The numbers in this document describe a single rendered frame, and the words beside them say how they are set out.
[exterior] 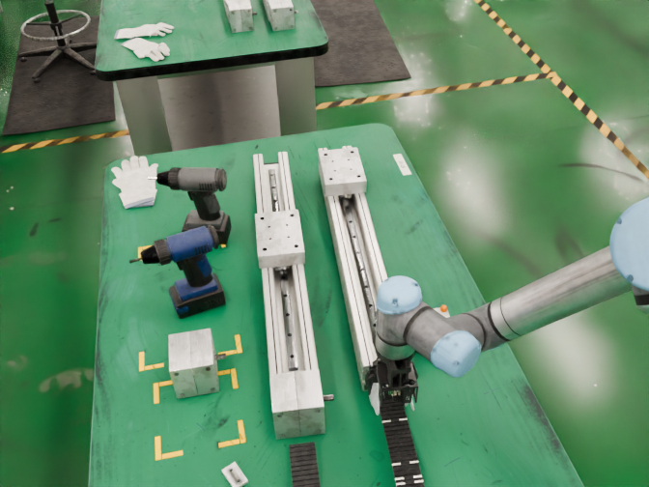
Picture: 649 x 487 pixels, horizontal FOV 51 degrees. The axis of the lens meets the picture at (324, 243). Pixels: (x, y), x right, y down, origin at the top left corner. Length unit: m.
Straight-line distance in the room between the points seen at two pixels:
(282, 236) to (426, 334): 0.61
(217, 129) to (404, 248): 1.75
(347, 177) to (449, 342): 0.80
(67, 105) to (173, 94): 0.77
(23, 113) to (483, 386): 3.32
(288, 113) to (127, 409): 1.78
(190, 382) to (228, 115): 2.17
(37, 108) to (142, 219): 2.39
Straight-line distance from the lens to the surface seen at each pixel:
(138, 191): 2.03
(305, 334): 1.46
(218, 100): 3.59
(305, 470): 1.34
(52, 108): 4.23
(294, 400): 1.34
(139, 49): 2.84
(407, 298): 1.13
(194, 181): 1.71
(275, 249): 1.59
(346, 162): 1.86
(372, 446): 1.40
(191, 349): 1.45
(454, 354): 1.10
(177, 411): 1.49
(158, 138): 3.00
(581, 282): 1.12
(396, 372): 1.24
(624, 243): 0.93
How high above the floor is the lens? 1.97
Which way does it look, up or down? 42 degrees down
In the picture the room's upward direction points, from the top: 2 degrees counter-clockwise
